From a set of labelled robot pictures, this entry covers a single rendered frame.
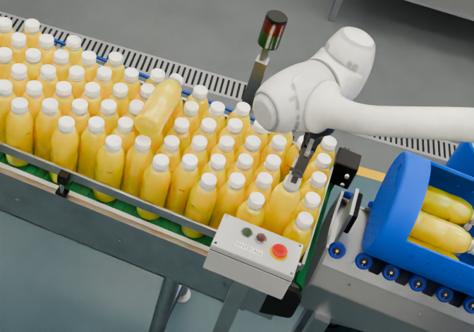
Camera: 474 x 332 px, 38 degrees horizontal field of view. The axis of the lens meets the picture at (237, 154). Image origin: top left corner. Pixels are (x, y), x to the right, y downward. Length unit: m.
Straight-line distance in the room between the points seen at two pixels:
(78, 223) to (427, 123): 1.03
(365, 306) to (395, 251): 0.26
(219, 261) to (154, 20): 2.50
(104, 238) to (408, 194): 0.81
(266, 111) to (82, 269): 1.68
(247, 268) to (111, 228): 0.44
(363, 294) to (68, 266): 1.30
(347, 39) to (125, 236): 0.84
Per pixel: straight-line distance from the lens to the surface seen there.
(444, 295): 1.91
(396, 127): 1.24
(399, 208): 1.70
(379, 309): 1.95
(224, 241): 1.59
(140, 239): 1.86
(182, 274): 1.91
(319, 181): 1.78
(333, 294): 1.94
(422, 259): 1.76
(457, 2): 4.49
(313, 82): 1.27
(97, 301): 2.74
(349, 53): 1.35
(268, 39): 2.00
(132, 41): 3.79
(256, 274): 1.61
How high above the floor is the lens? 2.36
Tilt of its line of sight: 45 degrees down
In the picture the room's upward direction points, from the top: 19 degrees clockwise
